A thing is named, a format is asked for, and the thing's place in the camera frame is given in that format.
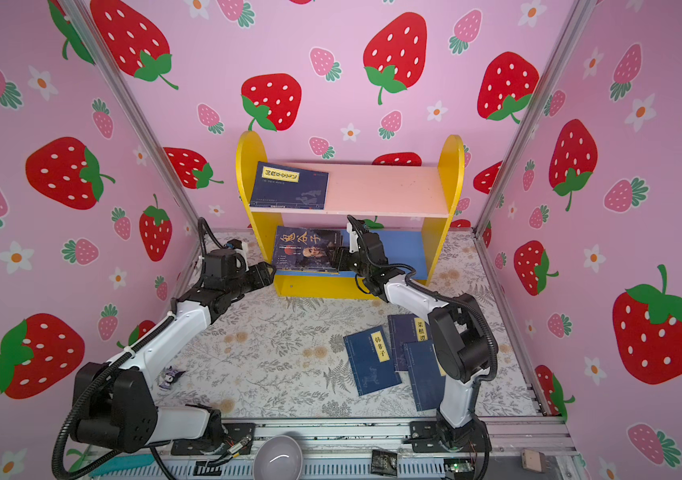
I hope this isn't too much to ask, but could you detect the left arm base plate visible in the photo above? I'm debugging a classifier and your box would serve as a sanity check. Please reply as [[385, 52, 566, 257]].
[[171, 422, 256, 457]]

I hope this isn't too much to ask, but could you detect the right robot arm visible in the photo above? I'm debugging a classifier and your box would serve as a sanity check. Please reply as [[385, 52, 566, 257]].
[[342, 215, 498, 454]]

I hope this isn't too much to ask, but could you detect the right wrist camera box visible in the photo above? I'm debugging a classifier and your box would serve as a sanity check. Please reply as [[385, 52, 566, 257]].
[[346, 220, 366, 253]]

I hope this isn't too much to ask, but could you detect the small beige box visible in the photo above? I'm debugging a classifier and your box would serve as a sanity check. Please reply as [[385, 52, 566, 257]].
[[521, 449, 547, 473]]

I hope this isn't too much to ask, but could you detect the green circuit board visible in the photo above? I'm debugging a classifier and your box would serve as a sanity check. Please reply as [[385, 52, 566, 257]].
[[443, 458, 475, 480]]

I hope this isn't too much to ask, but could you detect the grey round bowl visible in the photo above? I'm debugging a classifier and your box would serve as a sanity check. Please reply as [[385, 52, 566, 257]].
[[253, 435, 304, 480]]

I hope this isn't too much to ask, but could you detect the dark portrait cover book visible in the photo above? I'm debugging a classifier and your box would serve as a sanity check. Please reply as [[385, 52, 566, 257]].
[[272, 226, 343, 273]]

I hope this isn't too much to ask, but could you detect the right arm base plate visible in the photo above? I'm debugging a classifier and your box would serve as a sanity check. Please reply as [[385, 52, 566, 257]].
[[404, 420, 493, 454]]

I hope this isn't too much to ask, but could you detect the navy book yellow label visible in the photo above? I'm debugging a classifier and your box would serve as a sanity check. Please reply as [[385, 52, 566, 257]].
[[249, 162, 329, 210]]

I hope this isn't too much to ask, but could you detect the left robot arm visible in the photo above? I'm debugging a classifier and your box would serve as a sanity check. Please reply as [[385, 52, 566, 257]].
[[51, 240, 276, 479]]

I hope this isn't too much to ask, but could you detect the small black circuit board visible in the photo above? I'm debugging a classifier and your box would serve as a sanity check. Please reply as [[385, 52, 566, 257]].
[[370, 449, 399, 477]]

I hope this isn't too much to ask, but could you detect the yellow pink blue bookshelf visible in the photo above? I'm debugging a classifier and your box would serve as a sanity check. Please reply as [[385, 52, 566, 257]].
[[235, 131, 465, 299]]

